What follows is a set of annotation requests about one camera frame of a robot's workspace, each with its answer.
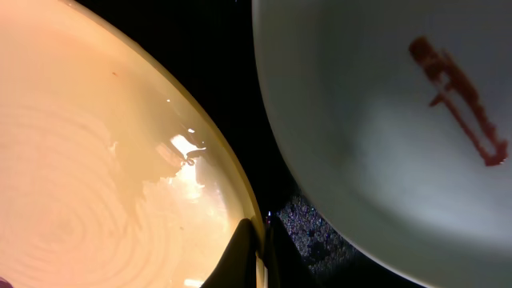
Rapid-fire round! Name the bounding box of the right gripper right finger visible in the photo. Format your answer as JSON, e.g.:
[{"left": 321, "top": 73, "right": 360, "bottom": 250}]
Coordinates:
[{"left": 263, "top": 215, "right": 316, "bottom": 288}]

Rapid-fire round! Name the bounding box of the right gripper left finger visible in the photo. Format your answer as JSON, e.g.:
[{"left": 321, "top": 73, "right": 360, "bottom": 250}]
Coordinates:
[{"left": 201, "top": 218, "right": 258, "bottom": 288}]

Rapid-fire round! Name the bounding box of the yellow plate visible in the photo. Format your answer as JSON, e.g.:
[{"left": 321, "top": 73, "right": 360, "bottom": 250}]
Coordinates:
[{"left": 1, "top": 1, "right": 266, "bottom": 287}]

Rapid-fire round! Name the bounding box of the mint green plate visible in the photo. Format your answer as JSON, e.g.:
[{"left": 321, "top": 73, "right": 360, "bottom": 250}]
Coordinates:
[{"left": 252, "top": 0, "right": 511, "bottom": 287}]

